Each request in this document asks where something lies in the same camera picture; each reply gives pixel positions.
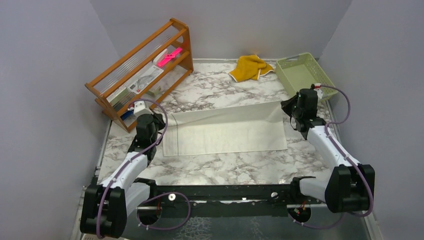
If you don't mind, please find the small green staples box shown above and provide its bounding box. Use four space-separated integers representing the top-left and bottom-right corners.
147 86 162 97

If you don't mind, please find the wooden shelf rack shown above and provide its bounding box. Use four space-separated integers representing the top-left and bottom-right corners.
85 18 194 132

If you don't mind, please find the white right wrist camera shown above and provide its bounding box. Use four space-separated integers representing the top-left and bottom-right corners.
311 83 324 101

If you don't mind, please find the white terry towel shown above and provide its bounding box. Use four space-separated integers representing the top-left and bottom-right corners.
162 101 288 157

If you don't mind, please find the light green plastic basket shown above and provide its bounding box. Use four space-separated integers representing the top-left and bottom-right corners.
275 52 338 102

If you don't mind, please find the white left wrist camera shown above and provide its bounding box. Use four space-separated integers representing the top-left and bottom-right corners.
133 101 153 117

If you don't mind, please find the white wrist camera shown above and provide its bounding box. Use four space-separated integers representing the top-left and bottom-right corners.
311 83 324 101
133 101 153 117

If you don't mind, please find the green stapler box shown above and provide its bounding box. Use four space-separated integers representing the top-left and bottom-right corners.
106 86 136 109

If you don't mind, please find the ruler set clear package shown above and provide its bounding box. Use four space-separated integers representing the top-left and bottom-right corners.
127 64 164 94

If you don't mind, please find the blue pen pack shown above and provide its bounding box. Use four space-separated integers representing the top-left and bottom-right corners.
120 110 134 120

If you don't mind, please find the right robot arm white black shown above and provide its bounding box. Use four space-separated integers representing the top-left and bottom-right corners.
281 85 375 217

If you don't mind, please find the pink plastic tool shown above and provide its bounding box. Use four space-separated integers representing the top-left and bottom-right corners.
156 47 183 68

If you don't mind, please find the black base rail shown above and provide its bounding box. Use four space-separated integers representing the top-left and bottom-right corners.
136 184 321 220

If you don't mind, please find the yellow towel white trim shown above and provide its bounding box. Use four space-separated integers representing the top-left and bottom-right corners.
228 55 274 83

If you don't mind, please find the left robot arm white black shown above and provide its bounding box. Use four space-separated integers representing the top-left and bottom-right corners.
79 112 168 239

